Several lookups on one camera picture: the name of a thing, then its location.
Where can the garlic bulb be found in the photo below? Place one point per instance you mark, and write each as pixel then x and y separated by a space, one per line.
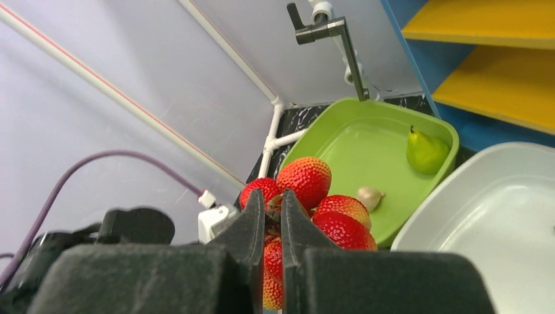
pixel 370 197

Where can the grey faucet on pipe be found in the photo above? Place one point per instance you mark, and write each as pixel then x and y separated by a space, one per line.
pixel 330 29

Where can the green pear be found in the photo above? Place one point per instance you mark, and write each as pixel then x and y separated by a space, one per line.
pixel 425 153

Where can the red strawberry bunch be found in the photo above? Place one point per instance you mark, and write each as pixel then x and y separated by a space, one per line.
pixel 343 219

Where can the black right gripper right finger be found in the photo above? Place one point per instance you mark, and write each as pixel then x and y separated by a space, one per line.
pixel 321 277

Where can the green rectangular tray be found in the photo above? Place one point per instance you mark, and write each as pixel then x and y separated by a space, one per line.
pixel 364 144

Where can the white rectangular tray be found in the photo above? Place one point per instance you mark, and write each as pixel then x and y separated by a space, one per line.
pixel 497 210

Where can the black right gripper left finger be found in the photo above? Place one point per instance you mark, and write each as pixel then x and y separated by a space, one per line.
pixel 243 241

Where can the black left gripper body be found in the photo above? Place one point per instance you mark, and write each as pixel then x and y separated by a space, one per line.
pixel 108 242

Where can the blue shelf with coloured boards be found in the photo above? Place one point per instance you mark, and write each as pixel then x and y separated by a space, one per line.
pixel 485 67

